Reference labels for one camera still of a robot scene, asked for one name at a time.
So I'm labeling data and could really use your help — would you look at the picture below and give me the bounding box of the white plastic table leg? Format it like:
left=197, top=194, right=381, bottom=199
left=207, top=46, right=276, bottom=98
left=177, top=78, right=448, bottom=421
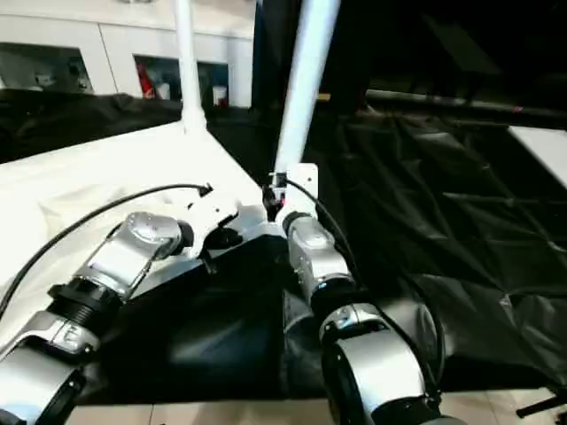
left=270, top=0, right=343, bottom=174
left=173, top=0, right=208, bottom=134

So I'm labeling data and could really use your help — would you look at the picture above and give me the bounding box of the white plastic table top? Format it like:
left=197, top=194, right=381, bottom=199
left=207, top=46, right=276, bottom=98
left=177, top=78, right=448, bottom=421
left=0, top=120, right=284, bottom=355

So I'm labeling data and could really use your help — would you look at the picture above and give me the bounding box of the black work mat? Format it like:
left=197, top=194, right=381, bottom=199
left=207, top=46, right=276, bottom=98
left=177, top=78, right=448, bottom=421
left=0, top=86, right=567, bottom=406

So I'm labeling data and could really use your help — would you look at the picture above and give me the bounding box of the grey metal rod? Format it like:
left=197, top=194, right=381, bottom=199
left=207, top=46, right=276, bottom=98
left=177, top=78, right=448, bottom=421
left=365, top=89, right=567, bottom=120

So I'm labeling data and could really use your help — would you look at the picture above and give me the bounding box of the black backdrop cloth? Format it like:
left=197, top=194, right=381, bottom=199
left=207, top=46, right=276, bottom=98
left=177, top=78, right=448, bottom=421
left=252, top=0, right=567, bottom=116

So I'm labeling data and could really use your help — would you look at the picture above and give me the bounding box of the white sideboard with glass doors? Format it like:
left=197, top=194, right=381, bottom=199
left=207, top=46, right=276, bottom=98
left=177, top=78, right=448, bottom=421
left=0, top=0, right=257, bottom=108

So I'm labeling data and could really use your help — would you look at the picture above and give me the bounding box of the white flat panel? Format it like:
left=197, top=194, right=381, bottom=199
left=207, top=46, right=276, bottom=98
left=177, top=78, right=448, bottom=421
left=507, top=125, right=567, bottom=183

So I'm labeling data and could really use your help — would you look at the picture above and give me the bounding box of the black floor stand foot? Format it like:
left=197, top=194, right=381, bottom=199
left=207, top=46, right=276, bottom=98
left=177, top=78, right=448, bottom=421
left=516, top=391, right=567, bottom=420

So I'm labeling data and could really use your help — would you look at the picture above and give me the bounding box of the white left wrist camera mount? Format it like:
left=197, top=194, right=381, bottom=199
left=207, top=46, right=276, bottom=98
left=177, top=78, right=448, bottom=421
left=180, top=194, right=243, bottom=263

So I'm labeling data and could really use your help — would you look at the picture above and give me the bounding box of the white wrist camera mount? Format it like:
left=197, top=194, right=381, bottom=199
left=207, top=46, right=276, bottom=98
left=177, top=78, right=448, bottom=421
left=180, top=194, right=243, bottom=263
left=274, top=162, right=321, bottom=222

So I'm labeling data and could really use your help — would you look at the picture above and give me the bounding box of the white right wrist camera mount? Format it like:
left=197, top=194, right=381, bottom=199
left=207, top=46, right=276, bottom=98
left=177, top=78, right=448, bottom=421
left=274, top=162, right=321, bottom=222

